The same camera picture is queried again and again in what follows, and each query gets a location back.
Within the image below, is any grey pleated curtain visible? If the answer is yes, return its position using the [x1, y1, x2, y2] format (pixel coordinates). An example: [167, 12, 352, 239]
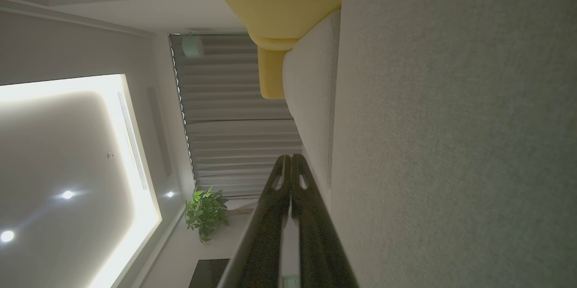
[170, 33, 303, 198]

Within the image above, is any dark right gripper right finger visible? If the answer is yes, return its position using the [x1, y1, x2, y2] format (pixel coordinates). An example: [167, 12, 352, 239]
[292, 154, 359, 288]

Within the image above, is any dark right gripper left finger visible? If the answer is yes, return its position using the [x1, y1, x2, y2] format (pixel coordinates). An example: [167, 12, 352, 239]
[217, 155, 292, 288]

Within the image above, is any grey fabric sofa seat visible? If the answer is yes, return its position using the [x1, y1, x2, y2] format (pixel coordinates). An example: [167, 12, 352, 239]
[331, 0, 577, 288]

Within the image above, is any green potted plant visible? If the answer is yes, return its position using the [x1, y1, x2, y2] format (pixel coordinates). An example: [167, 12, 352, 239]
[185, 187, 229, 244]

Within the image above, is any dark flat panel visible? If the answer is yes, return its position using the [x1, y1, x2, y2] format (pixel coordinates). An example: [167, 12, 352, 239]
[188, 259, 231, 288]

